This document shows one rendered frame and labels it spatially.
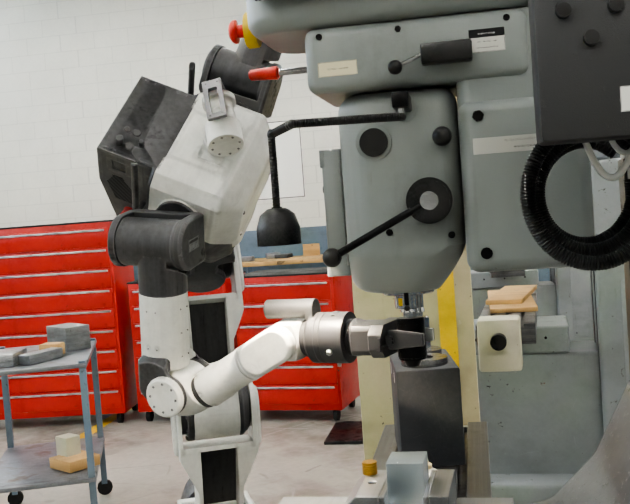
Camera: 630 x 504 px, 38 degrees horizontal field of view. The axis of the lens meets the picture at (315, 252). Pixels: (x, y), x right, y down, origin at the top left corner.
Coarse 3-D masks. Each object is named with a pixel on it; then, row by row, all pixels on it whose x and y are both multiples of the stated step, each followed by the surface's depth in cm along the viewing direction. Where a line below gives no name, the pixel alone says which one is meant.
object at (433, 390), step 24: (432, 360) 174; (408, 384) 172; (432, 384) 172; (456, 384) 172; (408, 408) 173; (432, 408) 173; (456, 408) 172; (408, 432) 173; (432, 432) 173; (456, 432) 173; (432, 456) 173; (456, 456) 173
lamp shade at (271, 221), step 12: (264, 216) 148; (276, 216) 147; (288, 216) 148; (264, 228) 147; (276, 228) 147; (288, 228) 147; (264, 240) 147; (276, 240) 147; (288, 240) 147; (300, 240) 149
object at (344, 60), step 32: (320, 32) 140; (352, 32) 139; (384, 32) 138; (416, 32) 137; (448, 32) 137; (480, 32) 136; (512, 32) 135; (320, 64) 140; (352, 64) 139; (384, 64) 139; (416, 64) 138; (448, 64) 137; (480, 64) 136; (512, 64) 135; (320, 96) 145
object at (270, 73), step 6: (276, 66) 163; (306, 66) 163; (252, 72) 164; (258, 72) 163; (264, 72) 163; (270, 72) 163; (276, 72) 163; (282, 72) 163; (288, 72) 163; (294, 72) 163; (300, 72) 163; (306, 72) 162; (252, 78) 164; (258, 78) 164; (264, 78) 163; (270, 78) 163; (276, 78) 163
